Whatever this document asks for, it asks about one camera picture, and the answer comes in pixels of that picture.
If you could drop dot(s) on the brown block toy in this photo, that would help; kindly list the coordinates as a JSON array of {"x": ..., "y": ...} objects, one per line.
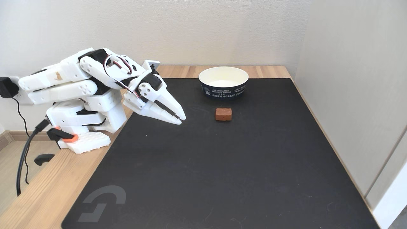
[{"x": 223, "y": 114}]

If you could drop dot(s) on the white navy paper bowl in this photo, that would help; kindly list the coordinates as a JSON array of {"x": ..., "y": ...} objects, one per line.
[{"x": 222, "y": 90}]

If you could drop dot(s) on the black desk mat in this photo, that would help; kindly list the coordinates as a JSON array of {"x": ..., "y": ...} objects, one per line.
[{"x": 222, "y": 165}]

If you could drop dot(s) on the black orange table clamp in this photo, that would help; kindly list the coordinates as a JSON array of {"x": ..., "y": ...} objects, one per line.
[{"x": 62, "y": 135}]

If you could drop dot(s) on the wooden baseboard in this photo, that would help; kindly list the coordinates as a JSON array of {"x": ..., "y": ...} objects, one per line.
[{"x": 19, "y": 136}]

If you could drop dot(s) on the black power adapter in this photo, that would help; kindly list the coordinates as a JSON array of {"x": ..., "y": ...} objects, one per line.
[{"x": 8, "y": 87}]

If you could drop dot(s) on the white wall outlet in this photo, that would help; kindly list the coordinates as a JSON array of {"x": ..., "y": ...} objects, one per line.
[{"x": 24, "y": 97}]

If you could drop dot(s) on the white door frame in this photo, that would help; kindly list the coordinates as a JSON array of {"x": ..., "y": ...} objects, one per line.
[{"x": 392, "y": 200}]

